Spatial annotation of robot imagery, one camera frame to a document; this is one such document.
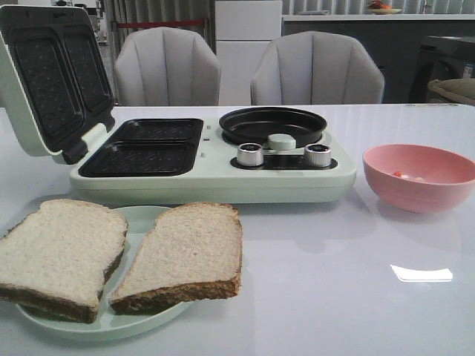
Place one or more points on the bread slice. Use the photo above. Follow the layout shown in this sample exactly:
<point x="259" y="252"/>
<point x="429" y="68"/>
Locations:
<point x="59" y="258"/>
<point x="193" y="252"/>

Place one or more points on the pink plastic bowl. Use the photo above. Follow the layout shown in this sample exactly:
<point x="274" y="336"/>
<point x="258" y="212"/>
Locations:
<point x="433" y="180"/>

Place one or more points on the mint green breakfast maker base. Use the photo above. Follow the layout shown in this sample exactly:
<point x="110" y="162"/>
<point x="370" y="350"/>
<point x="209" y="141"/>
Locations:
<point x="166" y="161"/>

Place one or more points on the left silver control knob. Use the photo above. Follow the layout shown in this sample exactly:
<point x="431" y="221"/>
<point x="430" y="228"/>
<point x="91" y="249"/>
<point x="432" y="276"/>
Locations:
<point x="250" y="154"/>

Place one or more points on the silver control knob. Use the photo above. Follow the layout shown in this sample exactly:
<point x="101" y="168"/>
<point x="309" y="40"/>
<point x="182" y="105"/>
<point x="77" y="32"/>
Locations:
<point x="317" y="155"/>
<point x="250" y="154"/>

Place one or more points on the black round frying pan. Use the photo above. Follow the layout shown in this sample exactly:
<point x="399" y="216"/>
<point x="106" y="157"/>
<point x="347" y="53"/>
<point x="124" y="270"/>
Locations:
<point x="257" y="123"/>

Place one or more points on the right silver control knob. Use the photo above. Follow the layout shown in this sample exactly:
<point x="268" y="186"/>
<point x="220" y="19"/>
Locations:
<point x="317" y="155"/>

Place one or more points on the right grey upholstered chair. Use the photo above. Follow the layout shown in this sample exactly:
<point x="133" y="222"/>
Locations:
<point x="316" y="68"/>

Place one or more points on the grey upholstered chair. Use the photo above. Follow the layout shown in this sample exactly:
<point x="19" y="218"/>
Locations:
<point x="167" y="66"/>
<point x="316" y="68"/>

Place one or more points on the left grey upholstered chair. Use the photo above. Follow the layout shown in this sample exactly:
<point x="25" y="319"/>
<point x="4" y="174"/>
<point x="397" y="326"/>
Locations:
<point x="167" y="66"/>

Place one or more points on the white refrigerator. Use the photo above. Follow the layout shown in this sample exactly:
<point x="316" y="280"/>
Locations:
<point x="243" y="29"/>

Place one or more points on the red barrier belt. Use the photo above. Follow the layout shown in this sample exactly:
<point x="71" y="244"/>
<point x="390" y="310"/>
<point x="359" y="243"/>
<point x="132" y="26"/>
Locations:
<point x="146" y="25"/>

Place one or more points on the mint green round plate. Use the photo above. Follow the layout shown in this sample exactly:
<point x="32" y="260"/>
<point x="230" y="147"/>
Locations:
<point x="109" y="325"/>

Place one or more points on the grey kitchen counter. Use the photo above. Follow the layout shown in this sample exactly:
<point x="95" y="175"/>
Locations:
<point x="393" y="41"/>

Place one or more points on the fruit plate on counter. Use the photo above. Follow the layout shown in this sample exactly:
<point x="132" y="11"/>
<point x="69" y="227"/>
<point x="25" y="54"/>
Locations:
<point x="378" y="7"/>

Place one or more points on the dark grey washing machine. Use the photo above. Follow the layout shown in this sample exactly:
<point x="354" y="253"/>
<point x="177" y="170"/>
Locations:
<point x="442" y="58"/>

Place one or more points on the beige sofa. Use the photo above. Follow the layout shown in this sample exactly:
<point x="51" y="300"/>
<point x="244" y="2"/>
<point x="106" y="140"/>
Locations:
<point x="453" y="90"/>

